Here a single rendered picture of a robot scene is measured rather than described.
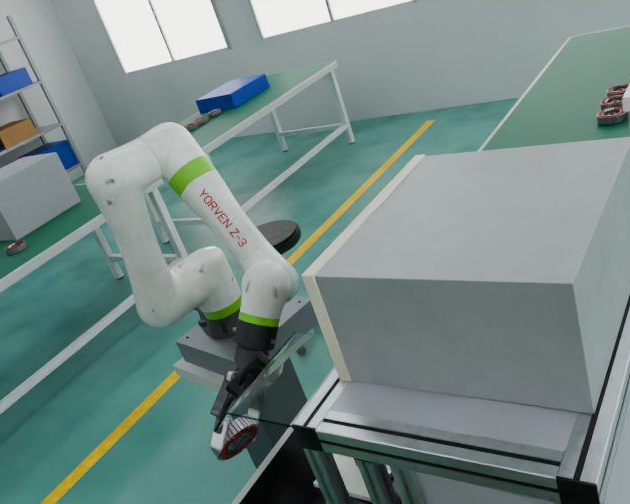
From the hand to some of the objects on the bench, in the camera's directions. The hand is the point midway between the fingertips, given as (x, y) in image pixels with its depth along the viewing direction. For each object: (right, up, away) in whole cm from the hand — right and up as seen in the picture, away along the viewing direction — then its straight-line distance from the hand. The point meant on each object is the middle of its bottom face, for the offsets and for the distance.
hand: (234, 435), depth 145 cm
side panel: (+50, -16, -46) cm, 71 cm away
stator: (+3, -1, +5) cm, 6 cm away
